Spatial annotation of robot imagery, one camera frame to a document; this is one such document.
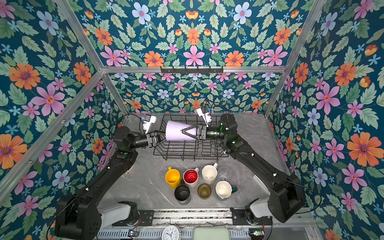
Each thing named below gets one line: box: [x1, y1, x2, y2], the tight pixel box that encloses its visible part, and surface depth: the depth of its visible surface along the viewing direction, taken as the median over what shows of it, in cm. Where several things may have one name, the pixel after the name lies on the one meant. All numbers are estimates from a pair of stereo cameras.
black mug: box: [174, 179, 191, 201], surface depth 82 cm
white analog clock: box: [161, 223, 183, 240], surface depth 68 cm
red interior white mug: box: [182, 167, 199, 189], surface depth 83 cm
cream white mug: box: [201, 162, 218, 185], surface depth 82 cm
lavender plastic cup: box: [165, 120, 197, 141], surface depth 62 cm
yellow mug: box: [165, 166, 182, 189], surface depth 82 cm
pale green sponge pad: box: [193, 227, 230, 240], surface depth 69 cm
